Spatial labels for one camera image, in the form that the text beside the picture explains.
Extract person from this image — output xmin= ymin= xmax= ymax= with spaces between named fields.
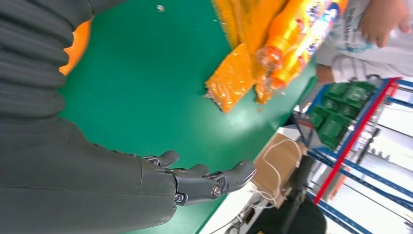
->
xmin=246 ymin=197 xmax=327 ymax=234
xmin=314 ymin=0 xmax=413 ymax=85

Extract green plastic crate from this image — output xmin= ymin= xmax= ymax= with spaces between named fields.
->
xmin=322 ymin=83 xmax=347 ymax=111
xmin=309 ymin=106 xmax=354 ymax=150
xmin=345 ymin=82 xmax=376 ymax=106

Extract white table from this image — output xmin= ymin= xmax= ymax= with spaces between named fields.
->
xmin=198 ymin=126 xmax=310 ymax=234

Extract blue shelf rack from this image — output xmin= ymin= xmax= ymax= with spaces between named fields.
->
xmin=290 ymin=77 xmax=413 ymax=234

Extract yellow taped cardboard mat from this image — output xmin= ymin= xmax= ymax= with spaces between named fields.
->
xmin=204 ymin=0 xmax=319 ymax=114

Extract brown cardboard box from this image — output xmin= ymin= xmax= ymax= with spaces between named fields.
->
xmin=251 ymin=133 xmax=307 ymax=209

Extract red shelf post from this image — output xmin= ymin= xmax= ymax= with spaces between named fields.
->
xmin=313 ymin=77 xmax=401 ymax=205

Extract black tangled cables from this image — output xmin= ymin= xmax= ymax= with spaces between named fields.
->
xmin=209 ymin=200 xmax=268 ymax=234

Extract white cable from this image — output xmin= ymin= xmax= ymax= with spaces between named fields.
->
xmin=250 ymin=138 xmax=304 ymax=209

